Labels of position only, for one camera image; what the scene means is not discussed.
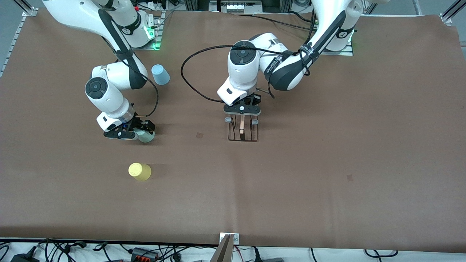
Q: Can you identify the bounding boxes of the black wire cup holder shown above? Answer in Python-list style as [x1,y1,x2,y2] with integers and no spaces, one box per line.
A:
[224,115,260,142]

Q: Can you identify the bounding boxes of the yellow plastic cup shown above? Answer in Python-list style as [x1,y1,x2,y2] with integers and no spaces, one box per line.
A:
[128,163,152,182]

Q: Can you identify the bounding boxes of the light blue plastic cup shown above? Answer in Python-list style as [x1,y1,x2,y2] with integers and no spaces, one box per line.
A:
[151,64,170,86]

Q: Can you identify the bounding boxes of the white terminal box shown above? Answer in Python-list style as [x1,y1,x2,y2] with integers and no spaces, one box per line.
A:
[218,0,263,15]

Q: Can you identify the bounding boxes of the large paper table cover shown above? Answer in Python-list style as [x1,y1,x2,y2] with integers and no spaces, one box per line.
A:
[0,7,466,253]

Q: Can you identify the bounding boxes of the white power strip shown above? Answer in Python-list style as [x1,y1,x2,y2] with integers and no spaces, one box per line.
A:
[138,0,169,12]

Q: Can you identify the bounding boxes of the black orange connector box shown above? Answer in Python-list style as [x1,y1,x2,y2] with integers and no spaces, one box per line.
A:
[130,247,159,261]

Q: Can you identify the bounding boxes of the perforated metal strip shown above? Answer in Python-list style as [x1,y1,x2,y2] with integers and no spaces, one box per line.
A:
[0,16,27,78]

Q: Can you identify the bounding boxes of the black table cable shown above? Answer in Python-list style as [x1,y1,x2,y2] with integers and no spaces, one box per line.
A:
[233,13,315,33]
[288,11,316,23]

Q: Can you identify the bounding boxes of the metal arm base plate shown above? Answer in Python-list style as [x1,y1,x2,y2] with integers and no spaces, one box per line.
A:
[320,41,354,56]
[138,10,166,51]

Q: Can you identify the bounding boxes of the black metal frame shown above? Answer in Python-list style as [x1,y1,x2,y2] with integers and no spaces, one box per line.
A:
[184,0,292,13]

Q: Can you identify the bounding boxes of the grey camera mount pole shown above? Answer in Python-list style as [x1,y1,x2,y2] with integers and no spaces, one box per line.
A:
[209,234,235,262]

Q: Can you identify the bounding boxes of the tangled black cable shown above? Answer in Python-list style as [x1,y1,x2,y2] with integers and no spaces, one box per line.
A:
[36,238,122,262]

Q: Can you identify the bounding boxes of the thin black looped cable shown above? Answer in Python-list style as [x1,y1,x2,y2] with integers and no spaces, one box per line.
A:
[364,249,398,258]

